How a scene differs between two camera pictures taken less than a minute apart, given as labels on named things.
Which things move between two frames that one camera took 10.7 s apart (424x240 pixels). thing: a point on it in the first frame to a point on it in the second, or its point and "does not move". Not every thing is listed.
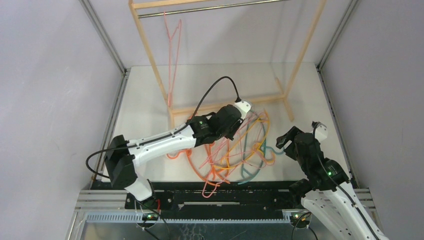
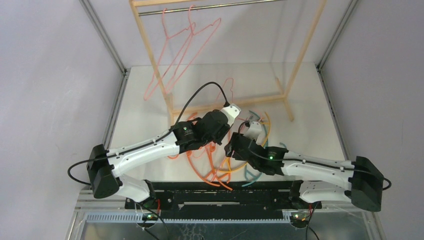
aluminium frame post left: (124, 72) does not move
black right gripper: (291, 137) to (231, 148)
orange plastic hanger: (214, 170) to (216, 174)
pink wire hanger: (247, 163) to (217, 21)
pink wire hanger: (271, 162) to (231, 94)
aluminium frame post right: (331, 108) does not move
